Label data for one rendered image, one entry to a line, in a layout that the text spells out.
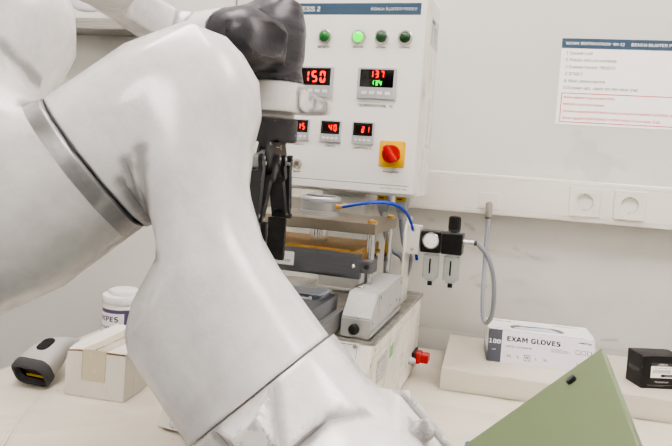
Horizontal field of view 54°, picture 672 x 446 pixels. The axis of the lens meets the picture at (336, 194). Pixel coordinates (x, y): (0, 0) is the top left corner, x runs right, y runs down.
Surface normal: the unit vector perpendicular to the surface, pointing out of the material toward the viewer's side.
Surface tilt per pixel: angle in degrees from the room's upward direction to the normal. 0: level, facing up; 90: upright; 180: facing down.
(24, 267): 122
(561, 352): 90
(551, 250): 90
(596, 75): 90
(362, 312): 41
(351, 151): 90
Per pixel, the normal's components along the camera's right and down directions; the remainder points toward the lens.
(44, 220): 0.36, 0.18
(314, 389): 0.28, -0.72
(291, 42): 0.66, 0.04
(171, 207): -0.35, -0.22
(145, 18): 0.84, 0.24
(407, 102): -0.30, 0.03
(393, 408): 0.09, -0.99
